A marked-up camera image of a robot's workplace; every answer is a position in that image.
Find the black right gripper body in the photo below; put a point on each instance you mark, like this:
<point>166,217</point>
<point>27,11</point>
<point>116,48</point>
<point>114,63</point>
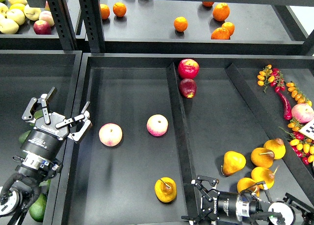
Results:
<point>231,207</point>

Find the cherry tomato bunch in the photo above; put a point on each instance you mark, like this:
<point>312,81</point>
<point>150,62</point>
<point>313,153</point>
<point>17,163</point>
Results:
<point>271,77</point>
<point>303,146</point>

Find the black middle divided tray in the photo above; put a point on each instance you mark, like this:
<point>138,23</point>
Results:
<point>115,185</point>

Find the pale yellow apple front left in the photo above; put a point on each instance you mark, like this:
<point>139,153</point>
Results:
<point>8,26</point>

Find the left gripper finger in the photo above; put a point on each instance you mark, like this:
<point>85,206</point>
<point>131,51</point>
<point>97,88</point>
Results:
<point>81,122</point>
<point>41,103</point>

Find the bright red apple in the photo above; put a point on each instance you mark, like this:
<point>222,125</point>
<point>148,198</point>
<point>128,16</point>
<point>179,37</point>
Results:
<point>188,68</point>

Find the orange on shelf left edge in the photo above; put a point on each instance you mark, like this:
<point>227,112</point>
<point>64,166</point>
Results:
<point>105,11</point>

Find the black perforated shelf post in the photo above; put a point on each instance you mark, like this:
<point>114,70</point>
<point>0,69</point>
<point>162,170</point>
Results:
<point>91,14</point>

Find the green avocado middle left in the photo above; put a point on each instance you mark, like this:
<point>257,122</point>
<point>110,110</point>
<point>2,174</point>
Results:
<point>23,136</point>

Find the pale peach on left shelf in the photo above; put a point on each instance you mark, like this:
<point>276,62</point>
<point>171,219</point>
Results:
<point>47,16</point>

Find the pink apple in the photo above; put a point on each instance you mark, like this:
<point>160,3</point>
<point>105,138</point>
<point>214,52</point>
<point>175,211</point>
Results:
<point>157,125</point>
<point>110,134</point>

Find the green avocado top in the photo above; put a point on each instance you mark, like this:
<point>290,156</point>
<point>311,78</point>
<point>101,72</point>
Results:
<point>38,114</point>

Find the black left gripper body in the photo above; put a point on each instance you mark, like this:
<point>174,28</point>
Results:
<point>45,140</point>

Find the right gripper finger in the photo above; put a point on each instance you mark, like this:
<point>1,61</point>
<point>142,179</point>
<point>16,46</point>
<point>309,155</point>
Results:
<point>206,217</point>
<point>205,192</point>

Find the orange cherry tomato vine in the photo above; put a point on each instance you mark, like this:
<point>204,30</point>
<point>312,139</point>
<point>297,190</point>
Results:
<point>297,94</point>

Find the dark red apple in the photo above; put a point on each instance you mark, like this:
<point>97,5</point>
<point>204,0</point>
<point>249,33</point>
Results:
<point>187,88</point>

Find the pink peach right tray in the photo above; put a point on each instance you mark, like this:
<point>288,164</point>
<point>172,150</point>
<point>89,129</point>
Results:
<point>303,113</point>

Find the black white marker card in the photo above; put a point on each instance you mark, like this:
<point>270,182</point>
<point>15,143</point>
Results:
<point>308,129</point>

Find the green avocado bottom left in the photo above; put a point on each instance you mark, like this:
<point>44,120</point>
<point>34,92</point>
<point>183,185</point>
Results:
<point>37,210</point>

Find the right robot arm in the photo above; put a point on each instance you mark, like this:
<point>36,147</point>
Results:
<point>253,204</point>

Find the yellow lemon on shelf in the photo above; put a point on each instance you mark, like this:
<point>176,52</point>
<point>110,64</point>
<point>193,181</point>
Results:
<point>19,6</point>

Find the red apple on left shelf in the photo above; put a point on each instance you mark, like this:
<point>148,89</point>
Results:
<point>42,27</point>

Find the red chili pepper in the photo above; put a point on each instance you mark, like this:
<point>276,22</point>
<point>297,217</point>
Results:
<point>286,107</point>

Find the pink apple centre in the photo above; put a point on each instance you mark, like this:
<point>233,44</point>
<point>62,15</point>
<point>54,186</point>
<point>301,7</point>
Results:
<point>157,125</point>

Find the pink apple left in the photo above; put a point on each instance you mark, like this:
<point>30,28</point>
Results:
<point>110,134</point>

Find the cherry tomato bunch top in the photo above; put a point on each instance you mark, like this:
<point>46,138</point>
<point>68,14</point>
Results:
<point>271,77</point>

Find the pale yellow apple with stem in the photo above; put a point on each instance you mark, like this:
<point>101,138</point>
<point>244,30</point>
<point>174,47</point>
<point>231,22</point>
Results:
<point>32,13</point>

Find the yellow pear leftmost of pile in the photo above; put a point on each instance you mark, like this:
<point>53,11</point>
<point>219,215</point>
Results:
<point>233,162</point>

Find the cherry tomato bunch lower right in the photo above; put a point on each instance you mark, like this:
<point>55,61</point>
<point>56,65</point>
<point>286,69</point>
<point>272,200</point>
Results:
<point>303,146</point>

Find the orange on shelf centre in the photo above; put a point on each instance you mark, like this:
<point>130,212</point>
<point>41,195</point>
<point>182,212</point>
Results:
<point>180,24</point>

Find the pale yellow apple middle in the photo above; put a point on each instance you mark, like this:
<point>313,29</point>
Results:
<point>16,15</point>

